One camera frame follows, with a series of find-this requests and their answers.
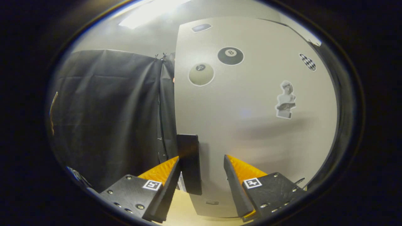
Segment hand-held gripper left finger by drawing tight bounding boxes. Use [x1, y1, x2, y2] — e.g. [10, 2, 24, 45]
[99, 156, 182, 223]

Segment black backdrop cloth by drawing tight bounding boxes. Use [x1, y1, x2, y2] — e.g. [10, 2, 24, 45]
[47, 49, 178, 192]

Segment black backdrop stand pole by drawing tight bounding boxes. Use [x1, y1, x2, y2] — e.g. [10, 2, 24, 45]
[157, 88, 168, 164]

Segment black door handle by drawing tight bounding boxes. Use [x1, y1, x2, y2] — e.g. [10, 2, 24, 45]
[177, 134, 202, 196]

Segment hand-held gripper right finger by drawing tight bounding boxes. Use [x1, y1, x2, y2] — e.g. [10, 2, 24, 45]
[224, 154, 307, 222]

